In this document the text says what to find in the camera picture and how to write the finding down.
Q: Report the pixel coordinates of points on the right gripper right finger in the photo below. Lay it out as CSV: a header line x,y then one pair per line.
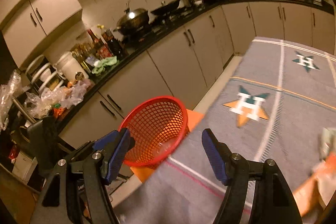
x,y
273,200

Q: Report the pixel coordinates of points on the steel wok with lid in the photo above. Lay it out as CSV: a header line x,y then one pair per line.
x,y
132,20

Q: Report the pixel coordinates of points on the green cloth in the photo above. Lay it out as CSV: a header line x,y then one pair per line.
x,y
101,65

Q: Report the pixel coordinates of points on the red mesh plastic basket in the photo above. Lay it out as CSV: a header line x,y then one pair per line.
x,y
158,126

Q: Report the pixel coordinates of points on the white lidded bucket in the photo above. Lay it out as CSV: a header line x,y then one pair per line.
x,y
69,67

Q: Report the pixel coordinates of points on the white dish rack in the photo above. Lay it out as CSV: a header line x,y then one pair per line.
x,y
42,74

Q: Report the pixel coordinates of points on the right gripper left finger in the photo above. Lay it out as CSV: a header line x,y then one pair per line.
x,y
75,191

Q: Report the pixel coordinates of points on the grey star patterned tablecloth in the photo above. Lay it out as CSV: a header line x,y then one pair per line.
x,y
275,106

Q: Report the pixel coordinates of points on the crumpled plastic bags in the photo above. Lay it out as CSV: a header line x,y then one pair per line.
x,y
62,98

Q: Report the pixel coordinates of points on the black frying pan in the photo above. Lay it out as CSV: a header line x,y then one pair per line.
x,y
166,8

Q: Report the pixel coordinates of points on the dark soy sauce bottle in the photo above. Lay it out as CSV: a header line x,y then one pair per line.
x,y
113,44

